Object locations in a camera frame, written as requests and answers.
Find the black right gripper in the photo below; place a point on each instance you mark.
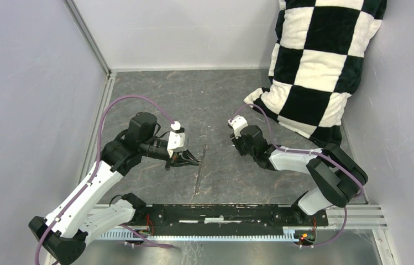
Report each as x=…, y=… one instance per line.
x=236, y=142

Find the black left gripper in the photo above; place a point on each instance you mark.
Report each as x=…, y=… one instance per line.
x=178, y=159

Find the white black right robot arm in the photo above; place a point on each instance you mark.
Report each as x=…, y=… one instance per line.
x=338, y=178

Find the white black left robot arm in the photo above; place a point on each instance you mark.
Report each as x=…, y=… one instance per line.
x=67, y=230

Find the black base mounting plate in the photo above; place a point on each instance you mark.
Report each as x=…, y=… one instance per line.
x=223, y=219

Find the black white checkered pillow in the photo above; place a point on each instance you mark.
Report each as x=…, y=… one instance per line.
x=317, y=64

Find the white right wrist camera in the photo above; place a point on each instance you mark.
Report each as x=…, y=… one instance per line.
x=237, y=124

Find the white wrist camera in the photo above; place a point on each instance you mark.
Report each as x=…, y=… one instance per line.
x=237, y=124
x=177, y=141

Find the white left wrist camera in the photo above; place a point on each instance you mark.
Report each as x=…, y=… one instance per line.
x=177, y=141

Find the aluminium frame rail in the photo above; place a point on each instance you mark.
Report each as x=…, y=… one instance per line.
x=104, y=95

